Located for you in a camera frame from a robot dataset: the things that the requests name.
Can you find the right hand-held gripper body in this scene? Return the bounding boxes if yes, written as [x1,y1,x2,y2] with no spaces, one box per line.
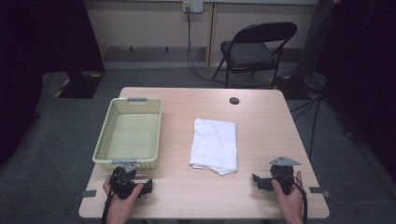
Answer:
[268,156,303,196]

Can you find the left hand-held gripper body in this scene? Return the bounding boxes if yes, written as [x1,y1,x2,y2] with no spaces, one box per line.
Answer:
[108,160,145,201]

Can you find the pale green plastic basket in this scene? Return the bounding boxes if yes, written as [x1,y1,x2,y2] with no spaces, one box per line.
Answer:
[92,96,163,173]

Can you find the white cloth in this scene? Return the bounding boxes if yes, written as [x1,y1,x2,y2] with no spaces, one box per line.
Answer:
[188,117,239,177]

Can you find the person's left hand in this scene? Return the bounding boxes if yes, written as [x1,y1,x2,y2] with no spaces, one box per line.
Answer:
[102,175,145,220]

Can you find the person's right hand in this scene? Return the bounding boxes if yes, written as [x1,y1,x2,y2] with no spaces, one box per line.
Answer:
[271,170,304,220]

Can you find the grey tape strip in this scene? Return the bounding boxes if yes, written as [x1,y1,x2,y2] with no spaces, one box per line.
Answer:
[72,189,98,202]
[308,186,332,198]

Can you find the black stand base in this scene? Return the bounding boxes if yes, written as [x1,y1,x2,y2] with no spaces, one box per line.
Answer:
[270,74,329,101]
[54,69,104,100]

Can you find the black folding chair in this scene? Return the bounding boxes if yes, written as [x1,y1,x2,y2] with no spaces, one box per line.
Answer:
[212,21,299,90]

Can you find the black curtain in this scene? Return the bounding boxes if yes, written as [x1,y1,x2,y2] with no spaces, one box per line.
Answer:
[314,0,396,189]
[0,0,106,166]

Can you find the grey upright panel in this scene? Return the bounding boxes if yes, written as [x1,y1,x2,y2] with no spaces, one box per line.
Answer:
[293,0,339,80]

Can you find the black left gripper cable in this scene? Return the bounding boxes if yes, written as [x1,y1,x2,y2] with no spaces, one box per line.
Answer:
[100,186,115,224]

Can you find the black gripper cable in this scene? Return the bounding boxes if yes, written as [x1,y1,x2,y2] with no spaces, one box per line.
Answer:
[100,186,115,224]
[291,181,309,224]

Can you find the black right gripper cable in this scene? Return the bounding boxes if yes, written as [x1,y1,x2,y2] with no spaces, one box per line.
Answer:
[291,181,309,224]

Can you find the black floor cables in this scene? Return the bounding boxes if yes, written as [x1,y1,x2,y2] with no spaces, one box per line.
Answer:
[289,92,363,162]

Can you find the black power cable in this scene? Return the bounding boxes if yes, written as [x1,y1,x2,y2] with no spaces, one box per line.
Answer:
[185,5,276,90]

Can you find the white wall socket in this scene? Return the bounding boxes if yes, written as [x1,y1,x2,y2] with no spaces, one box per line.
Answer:
[181,0,205,14]

